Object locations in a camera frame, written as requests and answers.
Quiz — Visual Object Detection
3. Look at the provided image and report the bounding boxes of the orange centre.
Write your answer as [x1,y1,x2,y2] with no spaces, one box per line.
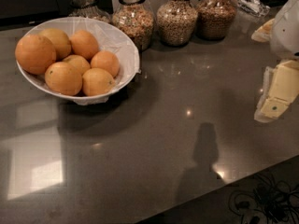
[64,54,91,75]

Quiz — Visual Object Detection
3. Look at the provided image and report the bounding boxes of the glass jar far left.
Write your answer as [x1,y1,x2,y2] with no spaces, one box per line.
[70,0,111,23]

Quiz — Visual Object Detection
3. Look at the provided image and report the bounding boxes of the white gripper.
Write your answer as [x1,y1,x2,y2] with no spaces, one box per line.
[251,0,299,123]

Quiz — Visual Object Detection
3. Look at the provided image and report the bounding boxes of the orange front left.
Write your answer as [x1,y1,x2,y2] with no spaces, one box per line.
[45,62,82,96]

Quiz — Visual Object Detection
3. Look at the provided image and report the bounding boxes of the white bowl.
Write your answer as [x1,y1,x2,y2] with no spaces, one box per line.
[15,16,141,106]

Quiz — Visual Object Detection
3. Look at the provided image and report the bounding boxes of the orange back left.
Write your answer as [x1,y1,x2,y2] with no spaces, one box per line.
[39,28,71,60]

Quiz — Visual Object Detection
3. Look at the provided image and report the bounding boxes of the glass jar light grains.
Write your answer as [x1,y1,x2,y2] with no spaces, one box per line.
[156,0,198,47]

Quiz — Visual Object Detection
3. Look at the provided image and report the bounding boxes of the orange front right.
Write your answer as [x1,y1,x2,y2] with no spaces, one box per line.
[82,68,115,96]

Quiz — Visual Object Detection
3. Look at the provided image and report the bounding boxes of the black cable tangle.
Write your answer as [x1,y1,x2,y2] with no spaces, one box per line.
[228,171,299,224]

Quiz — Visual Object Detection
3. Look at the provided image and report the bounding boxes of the glass jar mixed grains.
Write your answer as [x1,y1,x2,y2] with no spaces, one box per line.
[112,0,154,51]

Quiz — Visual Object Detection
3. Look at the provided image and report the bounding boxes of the large orange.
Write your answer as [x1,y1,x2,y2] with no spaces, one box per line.
[15,35,56,75]

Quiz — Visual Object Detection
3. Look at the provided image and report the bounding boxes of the orange back middle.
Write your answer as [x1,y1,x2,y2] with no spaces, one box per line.
[70,30,99,60]

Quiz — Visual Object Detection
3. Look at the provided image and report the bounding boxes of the white plastic bowl liner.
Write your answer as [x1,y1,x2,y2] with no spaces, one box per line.
[24,16,142,106]

